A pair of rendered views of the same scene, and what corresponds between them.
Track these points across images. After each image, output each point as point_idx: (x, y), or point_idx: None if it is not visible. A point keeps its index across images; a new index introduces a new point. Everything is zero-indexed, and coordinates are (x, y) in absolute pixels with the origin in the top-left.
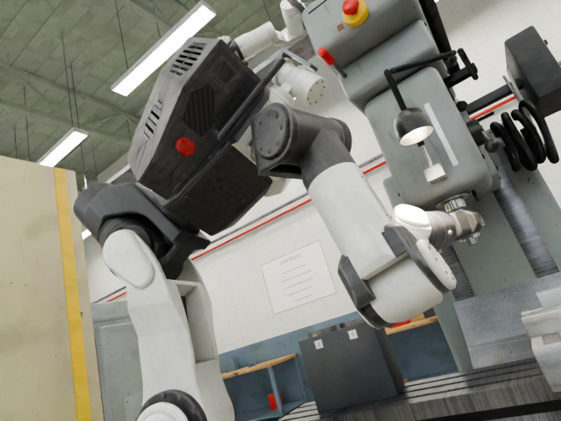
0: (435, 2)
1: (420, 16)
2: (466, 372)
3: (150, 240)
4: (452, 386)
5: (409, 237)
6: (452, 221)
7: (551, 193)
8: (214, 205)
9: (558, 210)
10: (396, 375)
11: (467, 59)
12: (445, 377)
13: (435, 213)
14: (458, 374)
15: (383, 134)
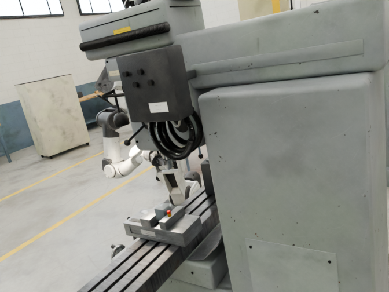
0: (101, 43)
1: (103, 57)
2: (212, 209)
3: None
4: (193, 205)
5: (103, 163)
6: (148, 157)
7: (212, 173)
8: None
9: (213, 187)
10: (213, 188)
11: (109, 97)
12: (213, 204)
13: (146, 150)
14: (212, 207)
15: None
